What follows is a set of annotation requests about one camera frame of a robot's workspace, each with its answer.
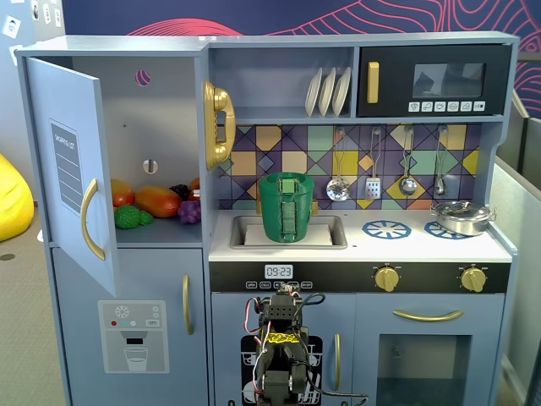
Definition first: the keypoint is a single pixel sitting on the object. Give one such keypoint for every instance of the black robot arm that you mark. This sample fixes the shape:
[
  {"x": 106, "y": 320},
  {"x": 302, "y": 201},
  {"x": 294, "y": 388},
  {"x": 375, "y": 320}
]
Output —
[{"x": 285, "y": 311}]

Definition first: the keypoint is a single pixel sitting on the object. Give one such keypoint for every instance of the steel skimmer spoon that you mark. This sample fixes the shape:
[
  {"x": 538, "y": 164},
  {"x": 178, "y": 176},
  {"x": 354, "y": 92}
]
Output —
[{"x": 338, "y": 190}]

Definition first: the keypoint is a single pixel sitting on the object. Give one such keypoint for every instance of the grey toy sink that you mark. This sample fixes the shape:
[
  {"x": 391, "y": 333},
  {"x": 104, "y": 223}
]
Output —
[{"x": 334, "y": 237}]

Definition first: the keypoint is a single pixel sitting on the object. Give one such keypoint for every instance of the red orange toy fruit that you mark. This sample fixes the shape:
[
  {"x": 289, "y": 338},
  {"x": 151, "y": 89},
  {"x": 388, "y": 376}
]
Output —
[{"x": 195, "y": 189}]

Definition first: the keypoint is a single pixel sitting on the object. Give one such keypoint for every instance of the purple toy grapes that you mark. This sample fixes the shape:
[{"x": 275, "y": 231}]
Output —
[{"x": 189, "y": 212}]

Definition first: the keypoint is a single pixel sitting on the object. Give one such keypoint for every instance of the black toy berries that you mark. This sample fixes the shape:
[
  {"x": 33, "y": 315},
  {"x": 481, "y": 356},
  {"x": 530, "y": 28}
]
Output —
[{"x": 181, "y": 192}]

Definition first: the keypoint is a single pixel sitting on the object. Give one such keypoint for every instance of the steel slotted spatula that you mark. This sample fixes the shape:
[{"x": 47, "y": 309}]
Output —
[{"x": 373, "y": 189}]

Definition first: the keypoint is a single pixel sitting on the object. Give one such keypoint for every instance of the large orange toy mango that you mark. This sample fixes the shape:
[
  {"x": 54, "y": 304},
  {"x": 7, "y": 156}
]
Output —
[{"x": 158, "y": 203}]

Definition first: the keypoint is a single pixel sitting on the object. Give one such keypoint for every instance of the gold toy telephone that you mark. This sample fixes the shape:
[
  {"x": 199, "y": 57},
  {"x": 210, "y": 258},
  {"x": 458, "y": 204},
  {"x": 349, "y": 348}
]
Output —
[{"x": 220, "y": 99}]

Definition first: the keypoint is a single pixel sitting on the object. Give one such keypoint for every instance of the white toy plate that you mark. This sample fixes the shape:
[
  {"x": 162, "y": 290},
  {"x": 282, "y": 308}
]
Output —
[
  {"x": 341, "y": 91},
  {"x": 326, "y": 93},
  {"x": 313, "y": 95}
]

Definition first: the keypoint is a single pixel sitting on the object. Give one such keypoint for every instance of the steel ladle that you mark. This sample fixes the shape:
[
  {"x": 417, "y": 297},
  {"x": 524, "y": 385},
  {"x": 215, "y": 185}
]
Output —
[{"x": 408, "y": 186}]

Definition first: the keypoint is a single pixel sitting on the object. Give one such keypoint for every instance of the gold stove knob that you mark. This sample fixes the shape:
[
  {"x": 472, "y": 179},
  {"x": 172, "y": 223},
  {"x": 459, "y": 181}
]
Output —
[
  {"x": 386, "y": 279},
  {"x": 473, "y": 279}
]

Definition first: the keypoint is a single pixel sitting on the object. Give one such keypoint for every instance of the green toy grapes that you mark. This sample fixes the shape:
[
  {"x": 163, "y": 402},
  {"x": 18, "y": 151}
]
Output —
[{"x": 127, "y": 217}]

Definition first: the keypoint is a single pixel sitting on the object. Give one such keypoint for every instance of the small orange toy mango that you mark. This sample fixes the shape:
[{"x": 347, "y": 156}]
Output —
[{"x": 121, "y": 193}]

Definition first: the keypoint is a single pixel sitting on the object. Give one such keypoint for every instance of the blue toy kitchen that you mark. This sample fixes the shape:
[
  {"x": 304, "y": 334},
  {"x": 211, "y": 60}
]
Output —
[{"x": 279, "y": 42}]

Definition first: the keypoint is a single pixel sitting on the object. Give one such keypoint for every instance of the black microwave door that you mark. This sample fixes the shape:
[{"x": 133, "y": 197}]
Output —
[{"x": 393, "y": 84}]

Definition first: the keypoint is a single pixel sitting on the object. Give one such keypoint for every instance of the steel whisk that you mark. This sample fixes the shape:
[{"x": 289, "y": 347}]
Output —
[{"x": 440, "y": 185}]

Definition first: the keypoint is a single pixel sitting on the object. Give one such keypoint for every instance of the blue oven door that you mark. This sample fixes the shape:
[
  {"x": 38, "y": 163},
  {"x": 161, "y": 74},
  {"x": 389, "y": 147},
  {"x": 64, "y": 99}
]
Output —
[{"x": 422, "y": 304}]

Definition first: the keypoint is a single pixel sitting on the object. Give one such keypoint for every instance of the steel toy pot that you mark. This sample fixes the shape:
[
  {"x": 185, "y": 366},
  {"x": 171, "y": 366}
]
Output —
[{"x": 462, "y": 226}]

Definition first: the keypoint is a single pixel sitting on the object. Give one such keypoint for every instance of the blue fridge door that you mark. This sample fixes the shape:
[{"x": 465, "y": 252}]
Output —
[{"x": 63, "y": 105}]

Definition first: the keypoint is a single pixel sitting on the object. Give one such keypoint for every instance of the grey desk divider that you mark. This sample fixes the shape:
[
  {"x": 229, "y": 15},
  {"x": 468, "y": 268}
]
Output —
[{"x": 520, "y": 254}]

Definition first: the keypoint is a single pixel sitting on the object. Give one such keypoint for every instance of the yellow bean bag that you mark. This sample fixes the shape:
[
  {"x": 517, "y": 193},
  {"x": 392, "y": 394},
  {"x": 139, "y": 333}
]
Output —
[{"x": 12, "y": 203}]

